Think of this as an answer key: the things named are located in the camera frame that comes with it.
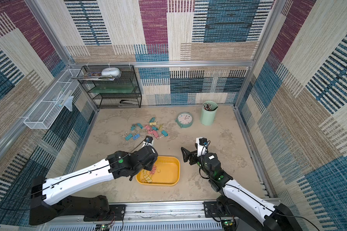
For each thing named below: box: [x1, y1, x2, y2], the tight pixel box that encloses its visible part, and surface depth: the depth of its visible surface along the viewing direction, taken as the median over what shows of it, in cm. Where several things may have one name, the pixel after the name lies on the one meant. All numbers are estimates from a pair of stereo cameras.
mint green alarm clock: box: [174, 111, 194, 129], surface depth 110 cm
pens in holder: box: [202, 103, 216, 112], surface depth 98 cm
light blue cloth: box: [64, 95, 74, 112], surface depth 81 cm
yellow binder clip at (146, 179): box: [140, 174, 153, 183], surface depth 85 cm
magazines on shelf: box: [70, 71, 122, 81], surface depth 83 cm
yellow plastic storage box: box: [135, 155, 181, 186], surface depth 86 cm
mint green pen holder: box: [200, 100, 219, 126], surface depth 104 cm
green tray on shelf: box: [87, 83, 138, 94], surface depth 101 cm
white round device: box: [101, 66, 121, 77], surface depth 91 cm
